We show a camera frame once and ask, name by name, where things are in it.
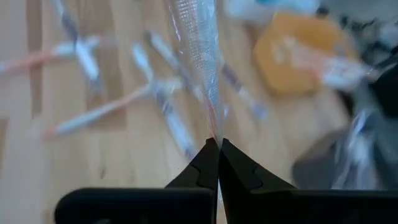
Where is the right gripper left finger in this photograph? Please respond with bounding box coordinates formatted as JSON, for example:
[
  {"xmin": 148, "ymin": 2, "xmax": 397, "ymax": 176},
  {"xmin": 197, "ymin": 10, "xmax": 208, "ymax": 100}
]
[{"xmin": 54, "ymin": 138, "xmax": 220, "ymax": 224}]

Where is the purple toothbrush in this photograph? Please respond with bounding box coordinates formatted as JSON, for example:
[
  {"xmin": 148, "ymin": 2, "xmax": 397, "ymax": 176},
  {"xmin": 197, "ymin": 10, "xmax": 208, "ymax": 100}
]
[
  {"xmin": 145, "ymin": 30, "xmax": 269, "ymax": 121},
  {"xmin": 52, "ymin": 0, "xmax": 103, "ymax": 91},
  {"xmin": 131, "ymin": 42, "xmax": 197, "ymax": 160}
]

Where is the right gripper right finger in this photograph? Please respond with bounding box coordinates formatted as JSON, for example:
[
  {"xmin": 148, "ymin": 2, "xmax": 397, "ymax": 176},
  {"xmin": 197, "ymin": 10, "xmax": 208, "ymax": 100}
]
[{"xmin": 219, "ymin": 138, "xmax": 398, "ymax": 224}]

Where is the white plastic bin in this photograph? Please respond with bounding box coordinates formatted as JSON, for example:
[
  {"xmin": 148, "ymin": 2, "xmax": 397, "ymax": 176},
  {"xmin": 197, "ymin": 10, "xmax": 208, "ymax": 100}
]
[{"xmin": 223, "ymin": 0, "xmax": 321, "ymax": 23}]

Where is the grey translucent plastic bin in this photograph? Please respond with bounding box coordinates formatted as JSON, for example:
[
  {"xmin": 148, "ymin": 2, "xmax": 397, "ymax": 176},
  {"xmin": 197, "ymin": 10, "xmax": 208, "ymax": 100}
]
[{"xmin": 290, "ymin": 108, "xmax": 398, "ymax": 190}]

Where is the orange plastic bin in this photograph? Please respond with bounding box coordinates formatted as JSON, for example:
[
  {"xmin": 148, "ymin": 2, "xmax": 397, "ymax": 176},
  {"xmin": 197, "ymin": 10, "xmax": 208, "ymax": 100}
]
[{"xmin": 252, "ymin": 12, "xmax": 358, "ymax": 97}]

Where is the orange toothbrush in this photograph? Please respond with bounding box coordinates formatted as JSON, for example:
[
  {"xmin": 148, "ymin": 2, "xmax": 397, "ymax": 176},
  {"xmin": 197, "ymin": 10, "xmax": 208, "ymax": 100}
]
[
  {"xmin": 279, "ymin": 37, "xmax": 376, "ymax": 91},
  {"xmin": 42, "ymin": 83, "xmax": 154, "ymax": 138},
  {"xmin": 169, "ymin": 0, "xmax": 225, "ymax": 147},
  {"xmin": 0, "ymin": 35, "xmax": 103, "ymax": 76}
]

